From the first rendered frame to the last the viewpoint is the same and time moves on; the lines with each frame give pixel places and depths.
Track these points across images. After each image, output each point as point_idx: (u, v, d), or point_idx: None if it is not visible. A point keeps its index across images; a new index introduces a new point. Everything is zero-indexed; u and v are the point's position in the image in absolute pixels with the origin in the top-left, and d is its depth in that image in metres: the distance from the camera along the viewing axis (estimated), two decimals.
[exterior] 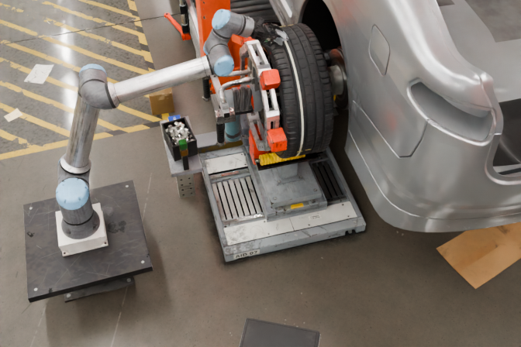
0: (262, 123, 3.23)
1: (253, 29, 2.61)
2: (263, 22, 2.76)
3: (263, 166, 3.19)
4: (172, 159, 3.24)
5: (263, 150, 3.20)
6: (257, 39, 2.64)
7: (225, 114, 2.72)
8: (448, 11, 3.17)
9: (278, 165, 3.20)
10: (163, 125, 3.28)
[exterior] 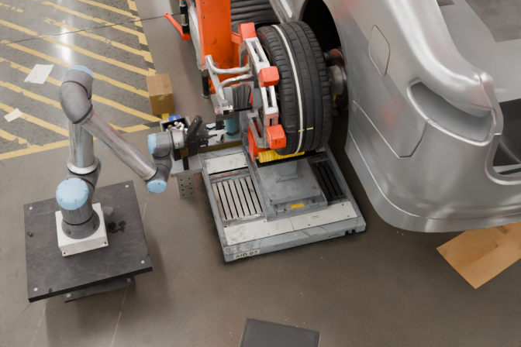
0: (261, 121, 3.25)
1: (183, 146, 2.86)
2: (201, 121, 2.79)
3: (263, 163, 3.21)
4: (172, 159, 3.24)
5: (263, 148, 3.21)
6: None
7: (225, 111, 2.73)
8: (448, 11, 3.17)
9: (277, 163, 3.21)
10: (163, 125, 3.28)
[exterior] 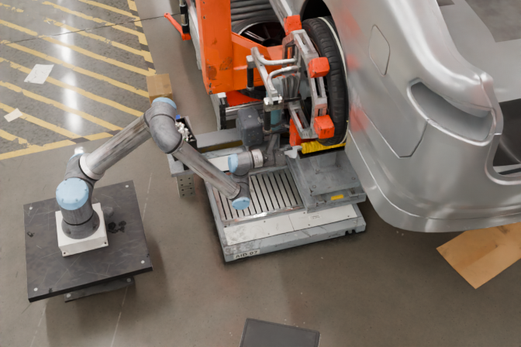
0: None
1: (262, 165, 3.00)
2: (277, 135, 3.02)
3: (305, 154, 3.25)
4: (172, 159, 3.24)
5: (305, 139, 3.26)
6: (267, 166, 3.03)
7: (275, 101, 2.78)
8: (448, 11, 3.17)
9: (319, 153, 3.26)
10: None
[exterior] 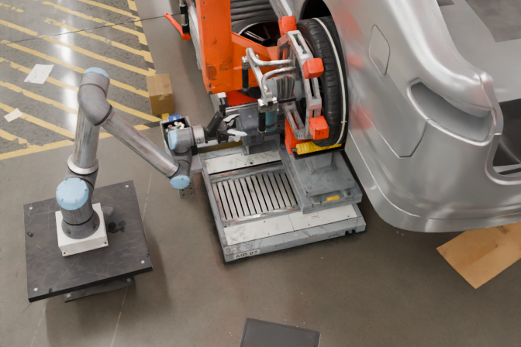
0: (298, 113, 3.29)
1: None
2: (222, 117, 2.81)
3: (300, 155, 3.25)
4: None
5: (300, 140, 3.25)
6: None
7: (269, 102, 2.77)
8: (448, 11, 3.17)
9: (315, 154, 3.25)
10: (163, 125, 3.28)
